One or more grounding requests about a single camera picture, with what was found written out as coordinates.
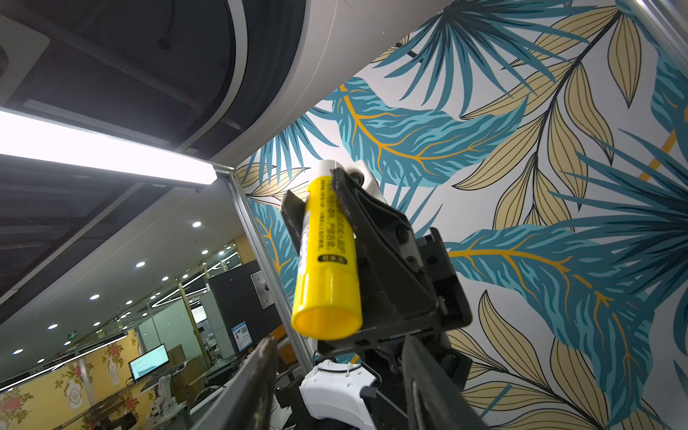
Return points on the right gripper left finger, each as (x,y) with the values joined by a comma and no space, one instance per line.
(247,402)

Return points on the computer monitor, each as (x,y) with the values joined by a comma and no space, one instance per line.
(148,362)

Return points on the yellow glue stick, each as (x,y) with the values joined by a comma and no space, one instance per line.
(327,302)

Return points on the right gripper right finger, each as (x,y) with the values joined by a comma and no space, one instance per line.
(433,399)

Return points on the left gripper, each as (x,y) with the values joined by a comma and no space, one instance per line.
(407,286)

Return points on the ceiling strip light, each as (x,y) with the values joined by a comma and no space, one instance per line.
(29,137)

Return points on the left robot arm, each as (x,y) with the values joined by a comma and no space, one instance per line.
(366,390)

